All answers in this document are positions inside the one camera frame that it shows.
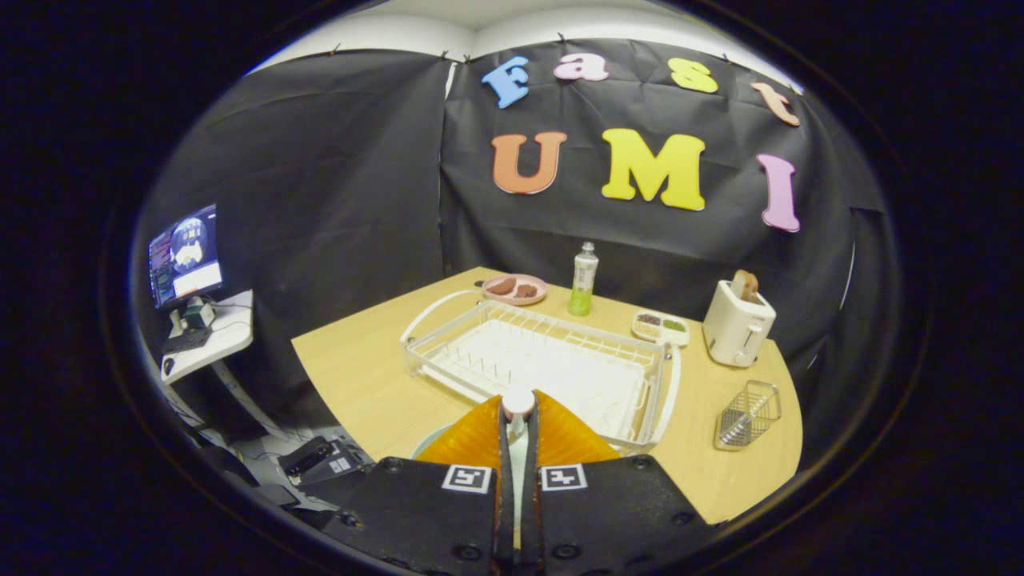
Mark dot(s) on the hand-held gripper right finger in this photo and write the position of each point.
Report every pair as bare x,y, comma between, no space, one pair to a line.
616,512

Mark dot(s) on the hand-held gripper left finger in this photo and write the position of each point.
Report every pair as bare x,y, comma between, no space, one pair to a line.
424,512

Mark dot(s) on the pale green plate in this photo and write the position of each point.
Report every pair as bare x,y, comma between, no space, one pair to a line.
432,445

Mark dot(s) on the white dish rack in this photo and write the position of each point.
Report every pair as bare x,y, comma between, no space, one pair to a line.
552,372

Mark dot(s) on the pink divided plate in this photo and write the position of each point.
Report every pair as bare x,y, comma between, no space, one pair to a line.
516,298

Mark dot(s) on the black device on floor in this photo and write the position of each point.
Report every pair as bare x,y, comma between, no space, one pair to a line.
320,460

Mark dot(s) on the white divided food tray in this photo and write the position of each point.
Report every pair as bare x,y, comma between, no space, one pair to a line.
661,328

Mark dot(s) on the cream toaster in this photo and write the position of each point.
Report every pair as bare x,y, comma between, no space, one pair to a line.
736,328

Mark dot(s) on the clear bottle with green liquid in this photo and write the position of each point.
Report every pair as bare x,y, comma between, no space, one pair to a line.
583,280

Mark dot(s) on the brown food piece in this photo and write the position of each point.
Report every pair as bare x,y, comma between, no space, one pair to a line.
502,286
526,291

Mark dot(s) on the brown bread slice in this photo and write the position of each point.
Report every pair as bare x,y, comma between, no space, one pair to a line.
745,286

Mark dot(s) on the white side desk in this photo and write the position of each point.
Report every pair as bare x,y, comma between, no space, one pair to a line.
228,336

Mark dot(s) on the black keyboard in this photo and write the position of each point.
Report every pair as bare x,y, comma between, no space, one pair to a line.
188,341

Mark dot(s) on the computer monitor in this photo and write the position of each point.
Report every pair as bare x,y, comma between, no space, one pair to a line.
186,256

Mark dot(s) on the black backdrop cloth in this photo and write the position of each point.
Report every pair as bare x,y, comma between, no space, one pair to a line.
336,160

